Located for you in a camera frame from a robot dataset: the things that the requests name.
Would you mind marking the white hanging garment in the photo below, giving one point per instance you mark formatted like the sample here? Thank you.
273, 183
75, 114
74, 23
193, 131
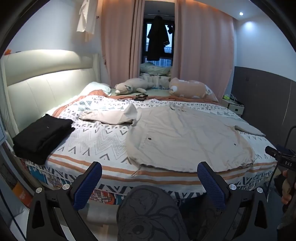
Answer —
84, 18

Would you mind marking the colourful printed mattress cover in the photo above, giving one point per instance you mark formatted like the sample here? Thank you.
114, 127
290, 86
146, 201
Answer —
54, 179

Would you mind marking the pink curtain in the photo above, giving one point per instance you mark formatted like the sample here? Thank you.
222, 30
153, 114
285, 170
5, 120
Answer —
203, 51
120, 46

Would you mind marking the pink plush toy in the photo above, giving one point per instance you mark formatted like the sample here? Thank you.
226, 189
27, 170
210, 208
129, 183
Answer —
192, 89

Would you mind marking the person's right hand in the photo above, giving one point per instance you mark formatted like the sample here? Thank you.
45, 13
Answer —
289, 185

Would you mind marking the light blue pillow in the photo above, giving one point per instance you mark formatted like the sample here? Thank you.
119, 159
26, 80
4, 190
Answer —
96, 88

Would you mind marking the black hanging coat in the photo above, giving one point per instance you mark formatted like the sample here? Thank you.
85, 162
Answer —
157, 39

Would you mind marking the grey plush toy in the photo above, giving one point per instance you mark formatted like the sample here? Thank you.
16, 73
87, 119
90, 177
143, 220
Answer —
134, 85

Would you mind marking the person's leg in printed pants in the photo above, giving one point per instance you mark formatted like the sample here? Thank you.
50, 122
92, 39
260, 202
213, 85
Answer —
148, 213

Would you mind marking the patterned white orange blanket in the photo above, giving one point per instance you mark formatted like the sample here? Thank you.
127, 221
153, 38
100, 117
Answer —
104, 139

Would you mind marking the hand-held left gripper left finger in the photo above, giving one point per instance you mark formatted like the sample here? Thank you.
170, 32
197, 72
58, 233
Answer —
89, 183

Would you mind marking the beige jacket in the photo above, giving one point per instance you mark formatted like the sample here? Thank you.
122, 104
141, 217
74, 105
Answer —
185, 139

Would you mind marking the black folded clothes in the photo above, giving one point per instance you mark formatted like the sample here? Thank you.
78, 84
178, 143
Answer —
41, 136

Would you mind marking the white nightstand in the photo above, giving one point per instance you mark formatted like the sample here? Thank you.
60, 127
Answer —
233, 107

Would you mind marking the crumpled pale bedding pile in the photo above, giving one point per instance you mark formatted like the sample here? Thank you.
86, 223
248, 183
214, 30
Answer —
153, 69

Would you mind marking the orange box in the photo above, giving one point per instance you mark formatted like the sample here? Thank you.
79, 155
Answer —
22, 193

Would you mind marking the green bed sheet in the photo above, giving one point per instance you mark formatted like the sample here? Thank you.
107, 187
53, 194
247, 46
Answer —
159, 92

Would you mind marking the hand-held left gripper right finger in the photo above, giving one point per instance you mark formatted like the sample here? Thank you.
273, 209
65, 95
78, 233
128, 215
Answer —
211, 185

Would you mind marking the cream padded headboard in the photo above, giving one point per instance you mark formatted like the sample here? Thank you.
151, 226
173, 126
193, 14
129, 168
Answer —
46, 88

